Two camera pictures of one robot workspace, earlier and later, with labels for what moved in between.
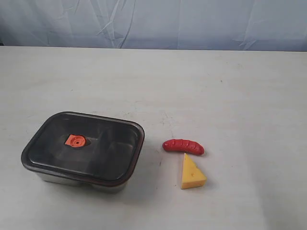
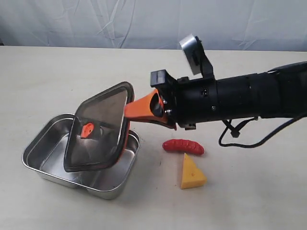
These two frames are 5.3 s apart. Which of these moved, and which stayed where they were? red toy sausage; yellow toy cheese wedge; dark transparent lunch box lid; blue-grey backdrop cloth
Moved: dark transparent lunch box lid
Stayed: blue-grey backdrop cloth; yellow toy cheese wedge; red toy sausage
